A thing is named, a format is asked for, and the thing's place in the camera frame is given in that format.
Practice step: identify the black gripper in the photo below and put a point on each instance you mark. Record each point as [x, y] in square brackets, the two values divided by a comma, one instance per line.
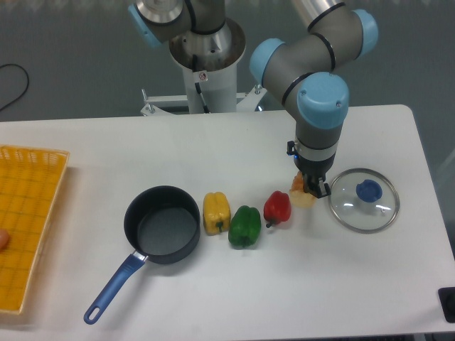
[313, 163]

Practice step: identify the toasted bread piece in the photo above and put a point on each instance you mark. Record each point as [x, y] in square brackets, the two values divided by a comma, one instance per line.
[297, 195]

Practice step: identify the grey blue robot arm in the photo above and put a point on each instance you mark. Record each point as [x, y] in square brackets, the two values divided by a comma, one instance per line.
[299, 75]

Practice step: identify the red bell pepper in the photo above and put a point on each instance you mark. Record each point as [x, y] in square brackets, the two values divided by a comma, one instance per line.
[277, 208]

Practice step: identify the glass lid blue knob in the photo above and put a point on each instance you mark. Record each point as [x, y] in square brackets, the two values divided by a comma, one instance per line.
[364, 200]

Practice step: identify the green bell pepper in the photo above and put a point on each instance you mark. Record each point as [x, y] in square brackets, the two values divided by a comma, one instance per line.
[245, 227]

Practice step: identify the yellow bell pepper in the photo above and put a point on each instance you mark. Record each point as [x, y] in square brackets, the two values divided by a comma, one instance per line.
[216, 213]

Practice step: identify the black table corner device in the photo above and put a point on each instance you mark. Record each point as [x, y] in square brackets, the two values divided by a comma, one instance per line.
[447, 300]

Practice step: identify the yellow plastic basket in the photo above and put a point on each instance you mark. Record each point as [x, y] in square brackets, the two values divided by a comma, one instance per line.
[30, 182]

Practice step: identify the dark pot blue handle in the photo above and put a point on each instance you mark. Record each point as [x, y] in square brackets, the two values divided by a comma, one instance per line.
[162, 224]

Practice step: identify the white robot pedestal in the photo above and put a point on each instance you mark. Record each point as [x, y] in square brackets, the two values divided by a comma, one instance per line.
[209, 69]

